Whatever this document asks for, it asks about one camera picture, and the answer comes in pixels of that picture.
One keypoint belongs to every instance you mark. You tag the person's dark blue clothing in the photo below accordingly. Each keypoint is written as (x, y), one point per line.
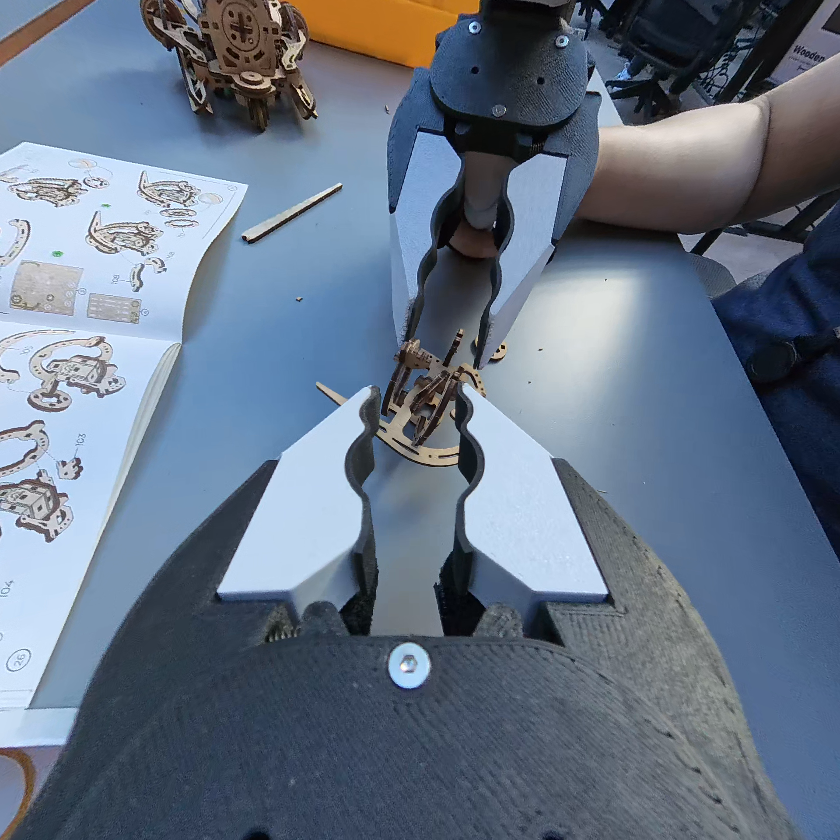
(807, 420)

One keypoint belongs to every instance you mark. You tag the group of orange rubber bands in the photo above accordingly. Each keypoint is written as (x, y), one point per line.
(31, 784)

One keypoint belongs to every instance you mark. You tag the round wooden disc part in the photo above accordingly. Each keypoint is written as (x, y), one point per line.
(500, 352)

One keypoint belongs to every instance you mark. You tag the person's right hand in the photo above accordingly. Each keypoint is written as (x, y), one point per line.
(472, 241)

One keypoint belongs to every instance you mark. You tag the white printed sign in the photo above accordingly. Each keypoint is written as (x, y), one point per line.
(814, 39)

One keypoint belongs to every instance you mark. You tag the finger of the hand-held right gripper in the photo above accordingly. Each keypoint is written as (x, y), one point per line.
(531, 223)
(413, 216)

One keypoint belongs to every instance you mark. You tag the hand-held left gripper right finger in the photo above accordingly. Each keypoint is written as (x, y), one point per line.
(518, 525)

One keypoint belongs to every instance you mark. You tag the grey seat chair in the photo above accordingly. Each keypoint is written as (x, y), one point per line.
(718, 275)

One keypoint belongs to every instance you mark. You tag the open instruction booklet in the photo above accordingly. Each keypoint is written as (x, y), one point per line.
(197, 216)

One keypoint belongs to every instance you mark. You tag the large assembled wooden model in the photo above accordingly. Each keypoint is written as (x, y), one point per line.
(243, 39)

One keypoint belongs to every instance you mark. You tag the tapered wooden stick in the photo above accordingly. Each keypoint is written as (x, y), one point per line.
(292, 213)

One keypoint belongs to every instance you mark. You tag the black office chair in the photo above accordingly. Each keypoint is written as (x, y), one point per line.
(656, 39)

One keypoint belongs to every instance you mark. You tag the person's right forearm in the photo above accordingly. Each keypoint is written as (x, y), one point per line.
(689, 170)

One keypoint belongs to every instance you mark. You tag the small wooden model assembly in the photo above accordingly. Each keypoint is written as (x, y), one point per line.
(430, 400)

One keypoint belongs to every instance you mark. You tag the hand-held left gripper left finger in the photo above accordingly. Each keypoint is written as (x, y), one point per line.
(308, 518)

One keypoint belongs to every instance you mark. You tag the orange yellow box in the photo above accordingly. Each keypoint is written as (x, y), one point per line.
(367, 26)

